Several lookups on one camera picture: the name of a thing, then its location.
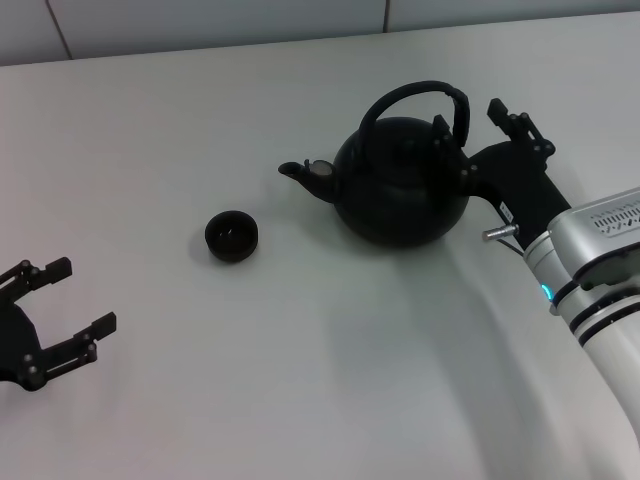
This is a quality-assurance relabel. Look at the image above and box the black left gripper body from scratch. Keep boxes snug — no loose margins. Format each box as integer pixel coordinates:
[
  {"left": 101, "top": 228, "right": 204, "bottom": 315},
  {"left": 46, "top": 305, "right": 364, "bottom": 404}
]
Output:
[{"left": 0, "top": 298, "right": 46, "bottom": 391}]

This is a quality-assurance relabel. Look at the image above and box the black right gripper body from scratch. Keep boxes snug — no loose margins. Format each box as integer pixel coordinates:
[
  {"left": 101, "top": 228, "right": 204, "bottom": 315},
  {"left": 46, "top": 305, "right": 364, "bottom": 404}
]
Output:
[{"left": 464, "top": 140, "right": 574, "bottom": 252}]

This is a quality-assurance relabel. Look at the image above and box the dark brown teacup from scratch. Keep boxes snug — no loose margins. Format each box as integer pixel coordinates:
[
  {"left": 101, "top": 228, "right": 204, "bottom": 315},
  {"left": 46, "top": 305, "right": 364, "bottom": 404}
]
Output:
[{"left": 204, "top": 210, "right": 261, "bottom": 264}]

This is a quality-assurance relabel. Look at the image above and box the right gripper cable connector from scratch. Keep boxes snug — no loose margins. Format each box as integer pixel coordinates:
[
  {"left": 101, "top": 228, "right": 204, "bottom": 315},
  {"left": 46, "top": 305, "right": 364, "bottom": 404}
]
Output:
[{"left": 482, "top": 224, "right": 524, "bottom": 252}]

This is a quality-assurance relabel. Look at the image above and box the black cast iron teapot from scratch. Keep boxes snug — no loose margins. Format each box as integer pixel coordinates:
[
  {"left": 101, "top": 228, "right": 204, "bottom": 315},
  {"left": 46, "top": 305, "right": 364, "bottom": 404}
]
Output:
[{"left": 277, "top": 79, "right": 474, "bottom": 249}]

